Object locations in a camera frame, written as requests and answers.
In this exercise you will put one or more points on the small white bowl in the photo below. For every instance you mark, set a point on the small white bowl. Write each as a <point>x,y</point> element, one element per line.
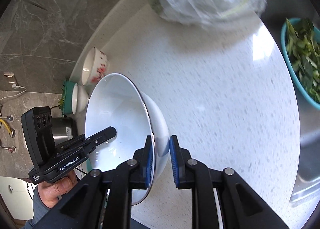
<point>80,99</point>

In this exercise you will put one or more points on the steel rice cooker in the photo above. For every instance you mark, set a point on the steel rice cooker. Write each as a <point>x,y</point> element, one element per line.
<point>63,129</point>

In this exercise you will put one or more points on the left forearm grey sleeve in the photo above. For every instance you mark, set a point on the left forearm grey sleeve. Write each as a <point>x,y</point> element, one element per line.
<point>39,210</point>

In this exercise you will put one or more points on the red floral white bowl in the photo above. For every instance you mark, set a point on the red floral white bowl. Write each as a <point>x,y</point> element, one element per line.
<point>95,67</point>

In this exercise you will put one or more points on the steel sink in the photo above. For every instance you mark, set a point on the steel sink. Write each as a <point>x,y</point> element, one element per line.
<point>307,181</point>

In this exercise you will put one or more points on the left hand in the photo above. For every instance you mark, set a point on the left hand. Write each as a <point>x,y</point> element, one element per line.
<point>49,192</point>

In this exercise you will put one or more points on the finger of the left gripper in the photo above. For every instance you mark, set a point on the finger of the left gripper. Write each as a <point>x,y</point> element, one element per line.
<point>101,137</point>

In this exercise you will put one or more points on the teal basin by wall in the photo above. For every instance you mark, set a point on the teal basin by wall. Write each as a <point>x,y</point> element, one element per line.
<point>65,103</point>

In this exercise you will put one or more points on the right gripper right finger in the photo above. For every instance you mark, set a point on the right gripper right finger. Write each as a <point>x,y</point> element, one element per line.
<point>220,199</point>

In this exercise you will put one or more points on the large white bowl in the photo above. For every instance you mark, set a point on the large white bowl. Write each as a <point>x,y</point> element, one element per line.
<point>117,102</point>

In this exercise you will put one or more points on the gold wall socket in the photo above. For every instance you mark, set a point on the gold wall socket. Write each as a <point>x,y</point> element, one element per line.
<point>11,78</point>

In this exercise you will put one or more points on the teal basin in sink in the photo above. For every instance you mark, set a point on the teal basin in sink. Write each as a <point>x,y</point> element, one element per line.
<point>299,40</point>

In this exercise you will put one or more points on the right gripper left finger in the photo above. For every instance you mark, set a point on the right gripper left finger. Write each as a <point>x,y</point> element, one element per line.
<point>103,199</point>

